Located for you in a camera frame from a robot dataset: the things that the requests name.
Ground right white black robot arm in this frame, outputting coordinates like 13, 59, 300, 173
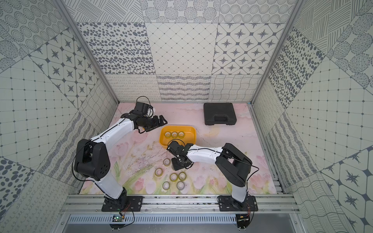
167, 140, 253, 203

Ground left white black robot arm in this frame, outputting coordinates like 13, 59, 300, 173
72, 113, 168, 200

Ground yellow plastic storage box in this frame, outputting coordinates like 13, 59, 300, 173
159, 125, 197, 149

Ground black plastic tool case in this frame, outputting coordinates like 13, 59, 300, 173
203, 103, 237, 125

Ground left green circuit board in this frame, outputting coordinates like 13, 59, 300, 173
109, 215, 126, 230

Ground right circuit board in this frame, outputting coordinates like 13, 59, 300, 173
236, 215, 251, 230

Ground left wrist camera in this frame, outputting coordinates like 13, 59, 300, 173
133, 102, 153, 117

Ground aluminium mounting rail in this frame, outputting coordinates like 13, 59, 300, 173
60, 194, 300, 214

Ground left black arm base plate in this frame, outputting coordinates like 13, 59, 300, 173
101, 196, 144, 212

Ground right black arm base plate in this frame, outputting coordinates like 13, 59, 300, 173
217, 195, 258, 212

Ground white slotted cable duct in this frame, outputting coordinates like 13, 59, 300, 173
68, 214, 236, 224

